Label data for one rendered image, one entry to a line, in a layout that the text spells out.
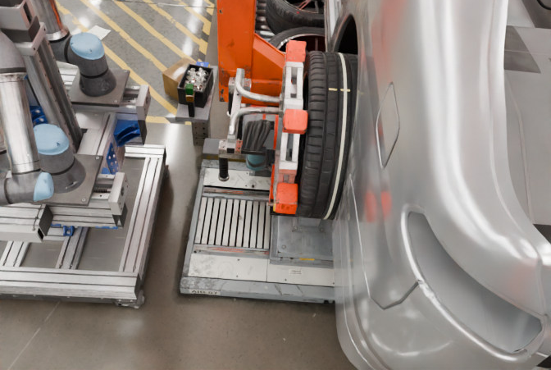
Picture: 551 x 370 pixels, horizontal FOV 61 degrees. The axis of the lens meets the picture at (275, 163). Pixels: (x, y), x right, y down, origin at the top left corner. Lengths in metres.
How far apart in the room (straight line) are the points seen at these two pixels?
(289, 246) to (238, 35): 1.01
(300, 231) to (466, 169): 1.58
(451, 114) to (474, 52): 0.14
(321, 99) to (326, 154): 0.18
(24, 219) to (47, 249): 0.57
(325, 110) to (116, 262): 1.25
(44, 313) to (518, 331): 2.07
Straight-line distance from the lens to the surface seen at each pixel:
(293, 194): 1.66
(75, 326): 2.49
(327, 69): 1.70
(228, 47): 2.23
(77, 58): 2.04
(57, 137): 1.70
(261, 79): 2.36
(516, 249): 0.83
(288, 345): 2.36
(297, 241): 2.33
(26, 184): 1.45
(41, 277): 2.37
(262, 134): 1.64
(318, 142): 1.57
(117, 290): 2.25
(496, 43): 1.03
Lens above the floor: 2.24
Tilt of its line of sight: 51 degrees down
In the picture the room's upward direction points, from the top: 7 degrees clockwise
